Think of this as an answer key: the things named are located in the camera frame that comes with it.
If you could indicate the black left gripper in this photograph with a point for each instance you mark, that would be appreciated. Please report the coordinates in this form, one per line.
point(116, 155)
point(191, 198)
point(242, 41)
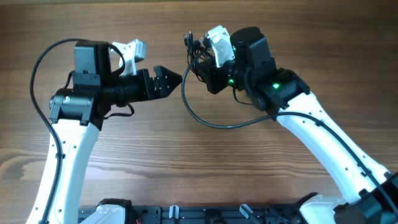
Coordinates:
point(147, 93)

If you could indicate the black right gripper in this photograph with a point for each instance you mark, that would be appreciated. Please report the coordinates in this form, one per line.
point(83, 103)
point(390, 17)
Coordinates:
point(211, 81)

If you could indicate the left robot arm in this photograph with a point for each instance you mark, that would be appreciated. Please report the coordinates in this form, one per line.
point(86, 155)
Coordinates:
point(99, 81)

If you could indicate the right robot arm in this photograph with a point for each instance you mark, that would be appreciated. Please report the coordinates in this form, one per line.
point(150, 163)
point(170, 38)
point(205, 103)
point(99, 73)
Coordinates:
point(243, 61)

